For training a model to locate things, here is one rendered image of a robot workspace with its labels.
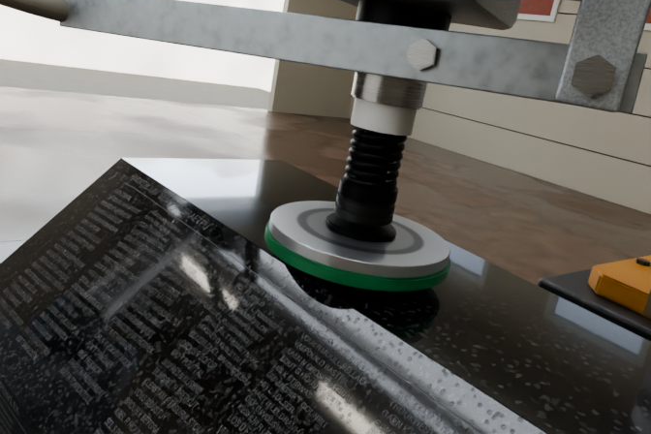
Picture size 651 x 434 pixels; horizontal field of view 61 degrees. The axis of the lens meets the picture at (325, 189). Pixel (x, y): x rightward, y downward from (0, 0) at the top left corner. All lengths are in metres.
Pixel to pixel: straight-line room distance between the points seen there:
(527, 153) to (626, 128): 1.21
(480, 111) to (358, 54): 7.39
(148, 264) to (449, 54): 0.47
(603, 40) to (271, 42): 0.32
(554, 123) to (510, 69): 6.85
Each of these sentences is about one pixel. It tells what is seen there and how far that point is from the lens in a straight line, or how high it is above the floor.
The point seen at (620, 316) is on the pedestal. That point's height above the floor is 0.74.
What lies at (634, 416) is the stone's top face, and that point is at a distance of 0.55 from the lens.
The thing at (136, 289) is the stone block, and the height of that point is 0.75.
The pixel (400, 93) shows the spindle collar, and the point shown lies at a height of 1.06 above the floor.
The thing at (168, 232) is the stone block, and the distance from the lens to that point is 0.80.
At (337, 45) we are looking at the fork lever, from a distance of 0.59.
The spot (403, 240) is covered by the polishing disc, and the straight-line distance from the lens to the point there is 0.65.
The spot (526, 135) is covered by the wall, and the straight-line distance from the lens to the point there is 7.56.
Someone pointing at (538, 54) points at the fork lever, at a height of 1.12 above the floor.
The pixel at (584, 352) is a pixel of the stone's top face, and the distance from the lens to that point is 0.63.
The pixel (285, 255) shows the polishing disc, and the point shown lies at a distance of 0.59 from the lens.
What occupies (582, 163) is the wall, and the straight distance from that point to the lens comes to 7.20.
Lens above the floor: 1.09
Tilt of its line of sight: 14 degrees down
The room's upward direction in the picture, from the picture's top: 10 degrees clockwise
